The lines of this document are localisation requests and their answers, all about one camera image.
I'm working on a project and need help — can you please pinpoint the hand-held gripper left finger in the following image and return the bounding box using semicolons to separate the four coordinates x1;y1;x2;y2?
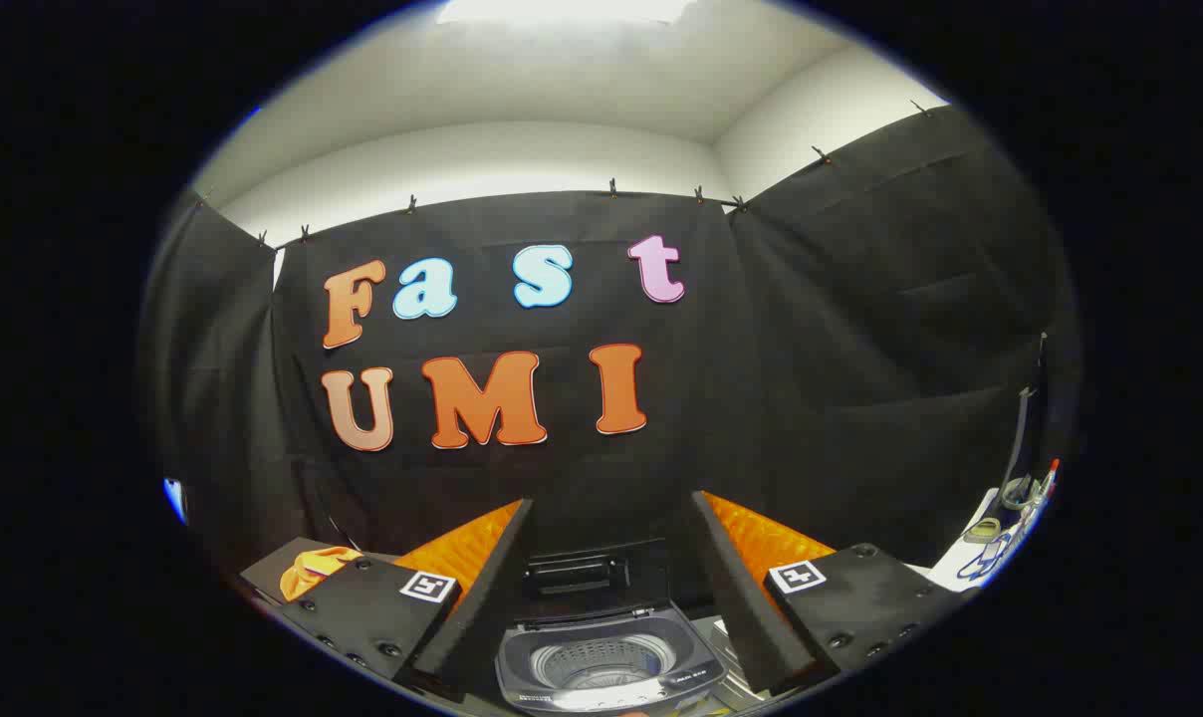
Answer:
281;499;536;701

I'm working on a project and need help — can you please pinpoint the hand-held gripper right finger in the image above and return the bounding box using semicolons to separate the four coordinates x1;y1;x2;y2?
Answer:
690;490;979;696

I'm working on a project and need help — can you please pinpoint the dark grey washing machine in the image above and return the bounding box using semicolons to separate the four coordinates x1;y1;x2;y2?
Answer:
495;605;730;714

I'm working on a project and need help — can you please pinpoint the yellow orange garment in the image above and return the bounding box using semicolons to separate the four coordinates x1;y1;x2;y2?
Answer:
280;546;363;603

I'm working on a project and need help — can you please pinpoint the black backdrop cloth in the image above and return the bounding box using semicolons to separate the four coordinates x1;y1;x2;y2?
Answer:
138;105;1081;608

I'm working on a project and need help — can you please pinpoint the row of small black clips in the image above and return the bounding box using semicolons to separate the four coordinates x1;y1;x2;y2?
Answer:
198;100;936;250

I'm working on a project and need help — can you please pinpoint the ceiling light panel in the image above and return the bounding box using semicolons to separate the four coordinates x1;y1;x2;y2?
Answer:
437;0;697;26

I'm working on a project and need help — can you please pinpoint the blue cable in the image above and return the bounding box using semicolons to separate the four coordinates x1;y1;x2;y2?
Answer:
960;533;1017;582

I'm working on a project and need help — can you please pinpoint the grey hanging hose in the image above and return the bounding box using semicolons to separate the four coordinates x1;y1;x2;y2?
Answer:
1000;334;1051;511

